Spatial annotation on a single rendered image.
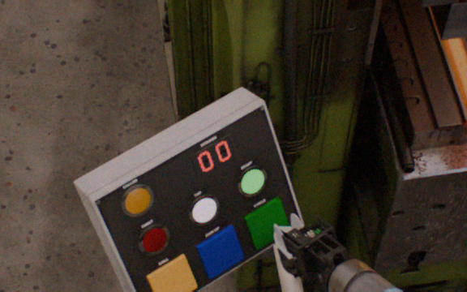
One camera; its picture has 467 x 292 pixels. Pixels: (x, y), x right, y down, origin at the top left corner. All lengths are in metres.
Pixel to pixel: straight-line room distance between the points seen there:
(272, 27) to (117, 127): 1.36
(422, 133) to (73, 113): 1.47
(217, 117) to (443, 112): 0.49
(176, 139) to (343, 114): 0.54
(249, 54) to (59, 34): 1.55
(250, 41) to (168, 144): 0.28
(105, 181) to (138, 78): 1.58
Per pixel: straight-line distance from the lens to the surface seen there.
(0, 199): 3.04
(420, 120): 1.97
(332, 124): 2.14
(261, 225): 1.79
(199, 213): 1.71
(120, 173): 1.65
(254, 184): 1.74
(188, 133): 1.68
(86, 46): 3.30
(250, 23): 1.79
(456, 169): 2.00
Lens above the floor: 2.61
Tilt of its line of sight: 59 degrees down
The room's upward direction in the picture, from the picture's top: straight up
